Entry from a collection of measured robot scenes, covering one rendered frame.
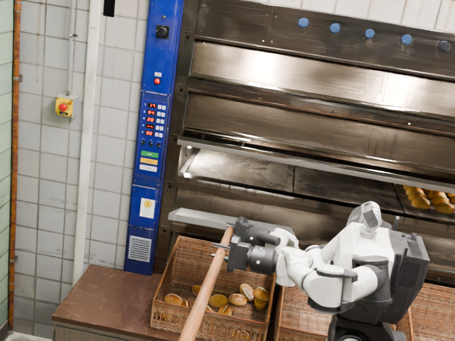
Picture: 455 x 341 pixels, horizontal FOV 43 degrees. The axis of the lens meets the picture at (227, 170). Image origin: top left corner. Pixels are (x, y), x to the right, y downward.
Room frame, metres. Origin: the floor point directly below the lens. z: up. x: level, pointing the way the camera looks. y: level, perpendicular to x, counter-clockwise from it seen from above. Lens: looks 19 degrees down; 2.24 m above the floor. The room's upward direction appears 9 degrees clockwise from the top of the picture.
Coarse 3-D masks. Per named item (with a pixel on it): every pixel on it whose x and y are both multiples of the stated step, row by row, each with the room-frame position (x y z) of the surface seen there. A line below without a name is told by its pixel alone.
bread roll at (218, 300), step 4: (212, 296) 2.56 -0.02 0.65; (216, 296) 2.56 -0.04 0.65; (220, 296) 2.57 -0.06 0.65; (224, 296) 2.58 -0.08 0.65; (212, 300) 2.54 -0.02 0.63; (216, 300) 2.55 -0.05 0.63; (220, 300) 2.56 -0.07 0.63; (224, 300) 2.56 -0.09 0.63; (212, 304) 2.54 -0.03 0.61; (216, 304) 2.54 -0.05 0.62; (220, 304) 2.54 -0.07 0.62; (224, 304) 2.55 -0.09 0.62
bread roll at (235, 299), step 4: (232, 296) 2.61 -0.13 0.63; (236, 296) 2.61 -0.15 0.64; (240, 296) 2.61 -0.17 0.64; (228, 300) 2.61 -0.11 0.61; (232, 300) 2.60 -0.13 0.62; (236, 300) 2.59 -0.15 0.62; (240, 300) 2.60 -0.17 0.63; (244, 300) 2.61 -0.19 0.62; (236, 304) 2.59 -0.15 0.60; (240, 304) 2.59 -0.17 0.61; (244, 304) 2.61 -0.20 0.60
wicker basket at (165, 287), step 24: (192, 240) 2.76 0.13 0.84; (168, 264) 2.56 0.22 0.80; (192, 264) 2.73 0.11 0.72; (168, 288) 2.63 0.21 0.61; (216, 288) 2.69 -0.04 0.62; (168, 312) 2.31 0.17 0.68; (240, 312) 2.55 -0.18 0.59; (264, 312) 2.58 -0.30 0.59; (216, 336) 2.29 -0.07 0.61; (240, 336) 2.27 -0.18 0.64; (264, 336) 2.26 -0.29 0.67
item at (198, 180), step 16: (192, 176) 2.83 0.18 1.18; (240, 192) 2.78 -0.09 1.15; (256, 192) 2.78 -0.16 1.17; (272, 192) 2.77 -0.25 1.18; (288, 192) 2.81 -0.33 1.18; (320, 208) 2.75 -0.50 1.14; (336, 208) 2.74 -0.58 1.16; (352, 208) 2.74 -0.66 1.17; (416, 224) 2.71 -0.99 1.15; (432, 224) 2.70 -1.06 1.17; (448, 224) 2.71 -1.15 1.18
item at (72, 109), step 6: (60, 96) 2.79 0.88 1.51; (66, 96) 2.81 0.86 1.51; (72, 96) 2.83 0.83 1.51; (78, 96) 2.84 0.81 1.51; (60, 102) 2.79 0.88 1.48; (66, 102) 2.78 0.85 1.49; (72, 102) 2.78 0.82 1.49; (78, 102) 2.84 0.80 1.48; (72, 108) 2.78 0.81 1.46; (78, 108) 2.84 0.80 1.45; (60, 114) 2.78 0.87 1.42; (66, 114) 2.78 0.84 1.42; (72, 114) 2.78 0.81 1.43
